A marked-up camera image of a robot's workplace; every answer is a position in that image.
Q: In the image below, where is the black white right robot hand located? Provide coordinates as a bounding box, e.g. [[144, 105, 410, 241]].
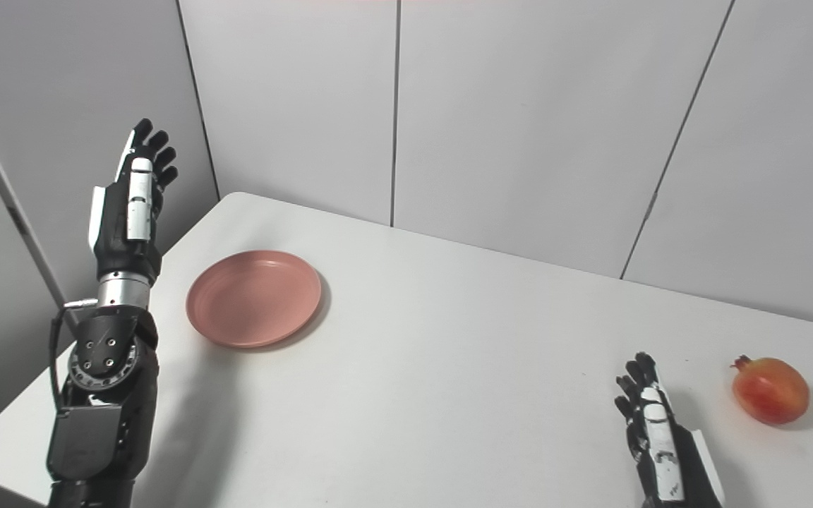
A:
[[614, 351, 726, 508]]

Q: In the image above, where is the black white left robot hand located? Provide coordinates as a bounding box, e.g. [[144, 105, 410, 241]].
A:
[[88, 118, 180, 283]]

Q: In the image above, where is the red orange pomegranate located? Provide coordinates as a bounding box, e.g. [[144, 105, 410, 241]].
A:
[[730, 356, 810, 425]]

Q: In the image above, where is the pink round plate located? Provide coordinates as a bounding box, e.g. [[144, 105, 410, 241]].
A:
[[186, 250, 323, 349]]

